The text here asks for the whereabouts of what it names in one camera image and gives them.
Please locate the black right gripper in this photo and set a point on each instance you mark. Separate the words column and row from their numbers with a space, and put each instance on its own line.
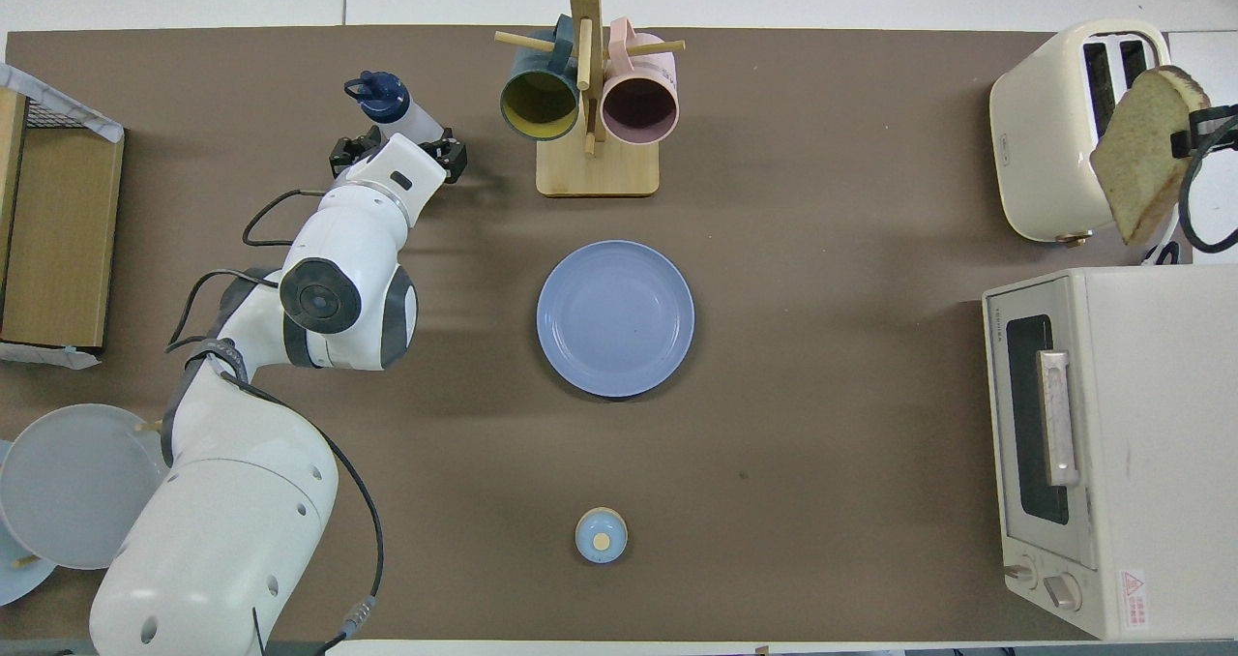
column 1223, row 129

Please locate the toasted bread slice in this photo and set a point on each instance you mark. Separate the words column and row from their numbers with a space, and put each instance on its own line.
column 1146, row 163

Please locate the translucent squeeze bottle blue cap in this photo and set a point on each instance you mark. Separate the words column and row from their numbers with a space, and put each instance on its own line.
column 382, row 95

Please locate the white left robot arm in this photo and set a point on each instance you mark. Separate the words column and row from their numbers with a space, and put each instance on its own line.
column 232, row 521

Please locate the blue round plate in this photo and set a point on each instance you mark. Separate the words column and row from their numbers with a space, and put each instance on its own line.
column 615, row 319

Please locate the wooden plate rack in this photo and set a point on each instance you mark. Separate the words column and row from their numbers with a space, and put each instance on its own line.
column 148, row 426

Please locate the grey plate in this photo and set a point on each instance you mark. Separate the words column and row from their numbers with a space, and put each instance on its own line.
column 68, row 487

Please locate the light blue plate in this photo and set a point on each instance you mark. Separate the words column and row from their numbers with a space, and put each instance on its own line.
column 14, row 583

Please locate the dark teal mug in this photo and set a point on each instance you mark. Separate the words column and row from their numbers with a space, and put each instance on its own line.
column 539, row 104

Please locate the cream two-slot toaster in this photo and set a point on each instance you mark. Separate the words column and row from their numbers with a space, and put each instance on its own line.
column 1049, row 143

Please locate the wooden mug tree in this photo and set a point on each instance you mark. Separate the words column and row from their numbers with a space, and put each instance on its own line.
column 598, row 172

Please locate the pink mug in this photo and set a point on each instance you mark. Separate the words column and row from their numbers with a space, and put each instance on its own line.
column 638, row 109

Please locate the white checked cloth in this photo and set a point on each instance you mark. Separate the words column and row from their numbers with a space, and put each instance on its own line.
column 58, row 100

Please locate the wooden shelf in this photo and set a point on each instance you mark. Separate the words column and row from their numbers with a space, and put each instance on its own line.
column 58, row 211

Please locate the white toaster oven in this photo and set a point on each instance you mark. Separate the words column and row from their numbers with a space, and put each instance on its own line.
column 1151, row 462

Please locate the small blue dome lid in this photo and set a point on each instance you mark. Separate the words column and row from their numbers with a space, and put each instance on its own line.
column 601, row 537

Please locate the brown table mat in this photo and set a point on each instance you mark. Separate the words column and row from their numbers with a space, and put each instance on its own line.
column 774, row 443

